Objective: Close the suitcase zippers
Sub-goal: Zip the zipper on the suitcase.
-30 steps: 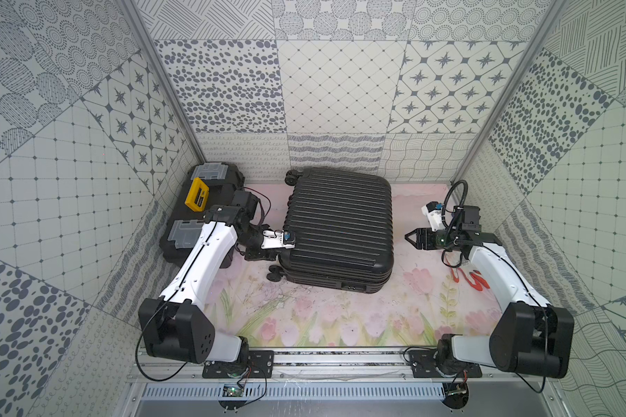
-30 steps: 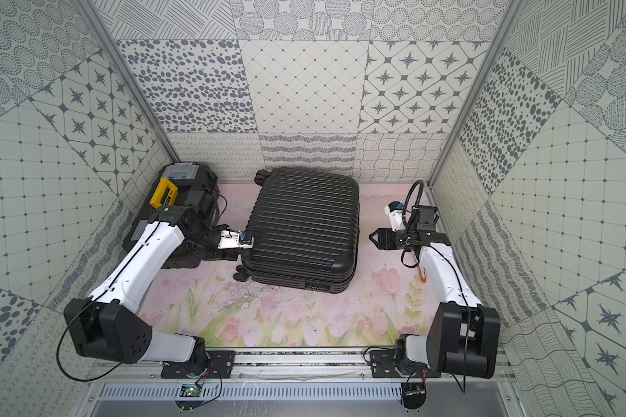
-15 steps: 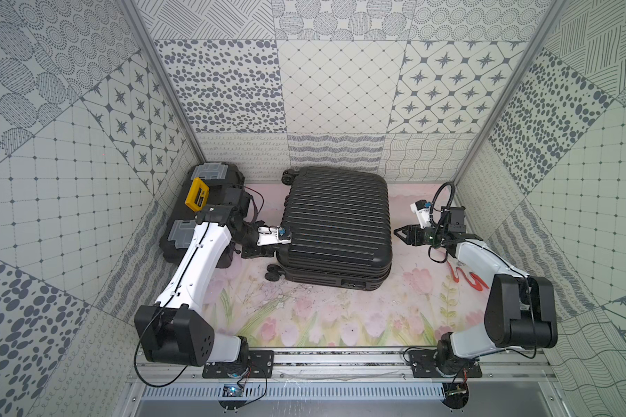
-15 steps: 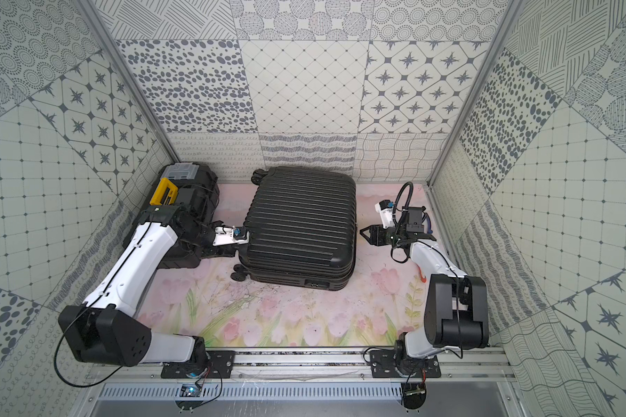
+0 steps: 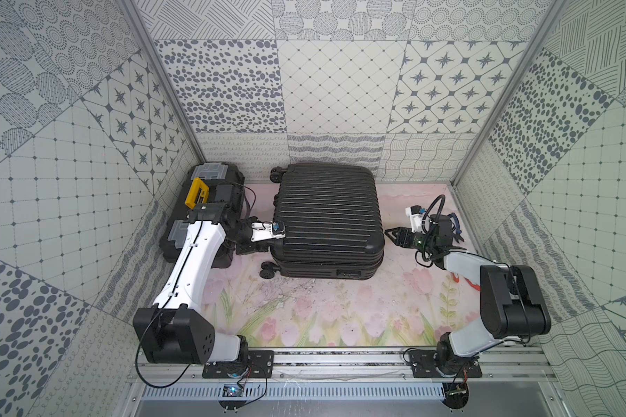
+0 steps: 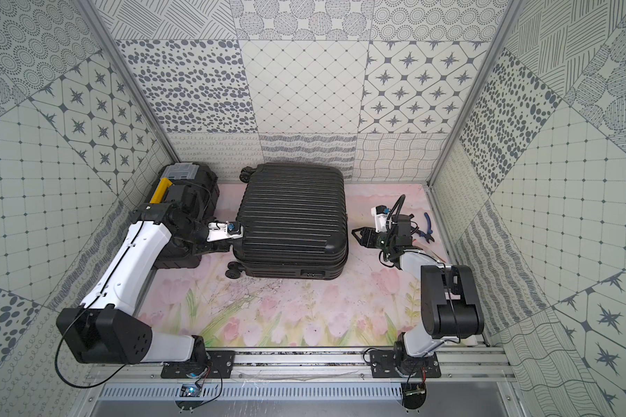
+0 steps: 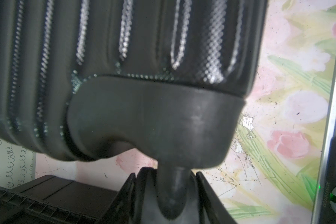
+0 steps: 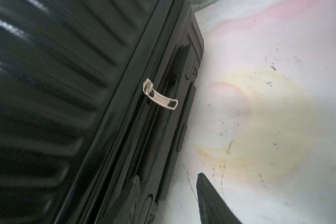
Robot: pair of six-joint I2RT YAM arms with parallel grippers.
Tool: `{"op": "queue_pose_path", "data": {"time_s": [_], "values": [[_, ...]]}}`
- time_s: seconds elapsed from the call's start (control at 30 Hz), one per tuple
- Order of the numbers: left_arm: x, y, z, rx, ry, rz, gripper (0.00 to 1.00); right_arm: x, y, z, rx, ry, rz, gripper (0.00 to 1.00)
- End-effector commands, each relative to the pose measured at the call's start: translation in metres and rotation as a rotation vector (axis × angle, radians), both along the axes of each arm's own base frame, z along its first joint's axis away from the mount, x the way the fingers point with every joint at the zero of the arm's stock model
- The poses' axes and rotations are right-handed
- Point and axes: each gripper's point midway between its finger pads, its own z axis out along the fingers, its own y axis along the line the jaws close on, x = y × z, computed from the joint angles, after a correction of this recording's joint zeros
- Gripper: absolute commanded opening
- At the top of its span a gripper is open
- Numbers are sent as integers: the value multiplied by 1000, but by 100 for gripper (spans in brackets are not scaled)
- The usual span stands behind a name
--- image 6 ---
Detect black hard-shell suitcase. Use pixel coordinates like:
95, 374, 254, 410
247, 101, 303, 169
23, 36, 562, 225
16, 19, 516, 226
225, 163, 350, 281

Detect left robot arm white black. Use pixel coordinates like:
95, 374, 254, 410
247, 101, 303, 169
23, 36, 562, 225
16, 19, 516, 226
56, 203, 243, 387

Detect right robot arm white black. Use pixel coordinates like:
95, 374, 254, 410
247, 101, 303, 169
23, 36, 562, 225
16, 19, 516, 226
351, 206, 485, 366

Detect red white work glove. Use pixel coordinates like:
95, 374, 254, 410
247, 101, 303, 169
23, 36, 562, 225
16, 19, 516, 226
425, 248, 448, 264

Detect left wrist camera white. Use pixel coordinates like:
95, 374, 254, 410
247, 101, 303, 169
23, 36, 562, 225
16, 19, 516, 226
206, 222, 243, 243

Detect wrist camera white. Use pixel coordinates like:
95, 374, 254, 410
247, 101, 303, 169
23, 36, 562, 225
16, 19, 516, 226
206, 222, 243, 243
371, 205, 391, 233

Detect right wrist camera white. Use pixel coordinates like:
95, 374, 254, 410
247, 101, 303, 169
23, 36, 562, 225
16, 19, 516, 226
371, 205, 391, 233

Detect blue handled pliers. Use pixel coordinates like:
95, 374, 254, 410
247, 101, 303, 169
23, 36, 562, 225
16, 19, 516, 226
411, 212, 436, 244

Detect black toolbox yellow handle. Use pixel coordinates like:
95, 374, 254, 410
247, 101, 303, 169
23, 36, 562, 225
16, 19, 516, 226
138, 163, 220, 269

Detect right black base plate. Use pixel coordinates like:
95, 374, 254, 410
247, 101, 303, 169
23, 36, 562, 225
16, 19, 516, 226
363, 349, 442, 379

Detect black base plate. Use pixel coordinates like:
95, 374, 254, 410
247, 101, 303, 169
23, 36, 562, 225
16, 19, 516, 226
160, 350, 236, 380
363, 349, 442, 379

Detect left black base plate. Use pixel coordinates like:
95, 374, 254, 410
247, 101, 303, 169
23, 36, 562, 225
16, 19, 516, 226
160, 350, 236, 380

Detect aluminium mounting rail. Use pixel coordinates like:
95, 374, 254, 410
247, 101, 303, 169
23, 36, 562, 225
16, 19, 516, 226
85, 346, 517, 384

